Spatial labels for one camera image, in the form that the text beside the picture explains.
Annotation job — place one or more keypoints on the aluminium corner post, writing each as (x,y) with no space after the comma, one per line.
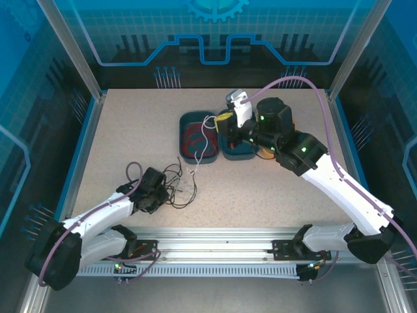
(357,49)
(73,49)

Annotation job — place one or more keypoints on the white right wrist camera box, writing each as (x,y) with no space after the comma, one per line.
(241,111)

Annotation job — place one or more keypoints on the dark teal plastic bin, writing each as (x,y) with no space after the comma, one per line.
(195,117)
(241,155)

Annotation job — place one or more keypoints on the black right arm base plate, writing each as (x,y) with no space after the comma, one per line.
(281,249)

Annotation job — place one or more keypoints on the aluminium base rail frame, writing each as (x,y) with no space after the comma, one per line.
(211,238)

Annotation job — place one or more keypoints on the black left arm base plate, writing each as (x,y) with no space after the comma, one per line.
(146,248)

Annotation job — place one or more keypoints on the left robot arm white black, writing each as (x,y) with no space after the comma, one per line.
(97,212)

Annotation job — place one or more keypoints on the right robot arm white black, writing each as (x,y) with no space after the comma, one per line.
(345,195)

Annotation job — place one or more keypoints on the aluminium side rail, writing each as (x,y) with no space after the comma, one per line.
(337,117)
(96,117)

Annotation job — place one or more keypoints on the orange plastic bin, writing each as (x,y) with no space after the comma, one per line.
(267,155)

